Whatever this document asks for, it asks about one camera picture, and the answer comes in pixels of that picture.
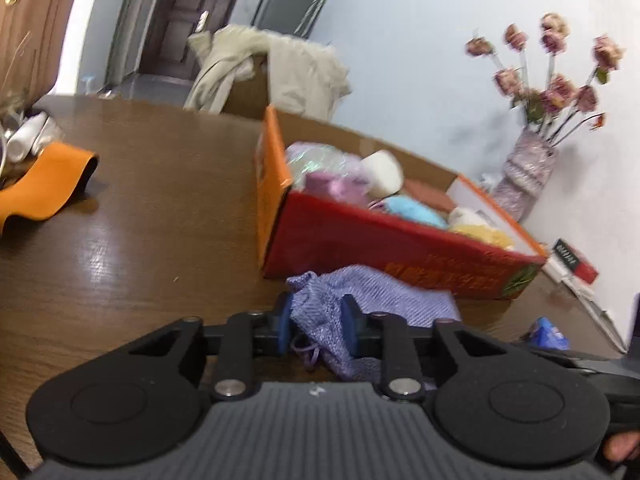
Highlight red cardboard box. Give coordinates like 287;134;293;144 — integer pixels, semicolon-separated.
255;105;548;301

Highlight white round sponge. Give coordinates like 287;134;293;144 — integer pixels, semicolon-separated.
360;150;405;200

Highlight iridescent plastic bag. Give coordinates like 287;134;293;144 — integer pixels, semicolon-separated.
285;141;368;193

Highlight red black small box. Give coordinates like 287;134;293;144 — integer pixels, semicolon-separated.
550;237;600;286

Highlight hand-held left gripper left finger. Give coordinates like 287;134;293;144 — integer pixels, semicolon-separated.
125;291;294;402

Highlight pink artificial flowers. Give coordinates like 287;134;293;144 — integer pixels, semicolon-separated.
465;11;626;148

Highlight blue tissue packet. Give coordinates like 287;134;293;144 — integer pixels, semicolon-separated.
527;316;571;352

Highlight dark brown entrance door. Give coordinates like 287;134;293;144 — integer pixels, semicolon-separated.
137;0;251;81

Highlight light blue plush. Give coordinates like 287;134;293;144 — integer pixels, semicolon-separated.
380;195;448;231

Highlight grey interior door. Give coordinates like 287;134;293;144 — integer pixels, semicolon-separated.
105;0;171;86

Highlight beige coat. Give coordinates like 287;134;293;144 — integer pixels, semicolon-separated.
184;24;352;122

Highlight white plush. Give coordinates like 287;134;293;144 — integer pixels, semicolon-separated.
446;206;493;228

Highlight yellow plush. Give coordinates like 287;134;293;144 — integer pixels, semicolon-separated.
450;224;516;251

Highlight purple woven pouch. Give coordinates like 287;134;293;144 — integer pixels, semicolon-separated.
286;265;463;382

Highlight person's right hand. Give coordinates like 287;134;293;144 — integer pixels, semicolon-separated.
601;432;640;476

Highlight purple fluffy cloth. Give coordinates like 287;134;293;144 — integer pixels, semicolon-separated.
304;170;373;208

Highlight grey refrigerator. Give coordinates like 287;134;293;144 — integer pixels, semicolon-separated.
252;0;336;41

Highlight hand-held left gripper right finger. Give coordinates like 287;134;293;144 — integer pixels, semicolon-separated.
341;294;511;402

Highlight orange curved holder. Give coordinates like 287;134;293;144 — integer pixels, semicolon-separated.
0;141;100;235

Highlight pink textured vase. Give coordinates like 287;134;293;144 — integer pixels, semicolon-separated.
490;127;560;223

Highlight brown cardboard box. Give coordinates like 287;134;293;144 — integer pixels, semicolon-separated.
220;55;271;120

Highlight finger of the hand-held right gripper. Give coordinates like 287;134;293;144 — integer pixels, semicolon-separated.
515;342;640;378

